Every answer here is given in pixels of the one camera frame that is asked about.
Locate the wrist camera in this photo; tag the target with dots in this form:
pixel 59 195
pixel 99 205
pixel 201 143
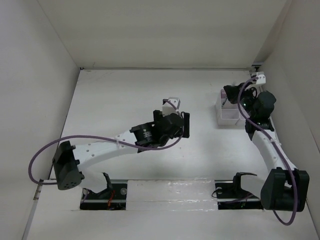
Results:
pixel 171 106
pixel 259 79

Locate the white compartment organizer box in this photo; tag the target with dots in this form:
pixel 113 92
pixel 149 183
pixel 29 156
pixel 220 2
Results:
pixel 229 115

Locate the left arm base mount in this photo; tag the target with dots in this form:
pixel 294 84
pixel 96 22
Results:
pixel 112 198

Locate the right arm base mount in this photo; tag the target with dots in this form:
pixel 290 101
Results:
pixel 230 195

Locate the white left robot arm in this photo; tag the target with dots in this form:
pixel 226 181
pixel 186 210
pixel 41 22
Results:
pixel 71 162

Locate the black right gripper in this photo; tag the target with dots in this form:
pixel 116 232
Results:
pixel 232 92

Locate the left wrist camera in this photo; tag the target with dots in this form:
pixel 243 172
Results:
pixel 171 106

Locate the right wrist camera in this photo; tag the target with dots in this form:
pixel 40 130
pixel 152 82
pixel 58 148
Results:
pixel 259 79

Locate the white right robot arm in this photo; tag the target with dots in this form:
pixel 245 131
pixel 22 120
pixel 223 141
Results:
pixel 286 187

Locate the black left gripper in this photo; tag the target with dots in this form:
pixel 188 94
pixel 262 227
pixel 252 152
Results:
pixel 177 134

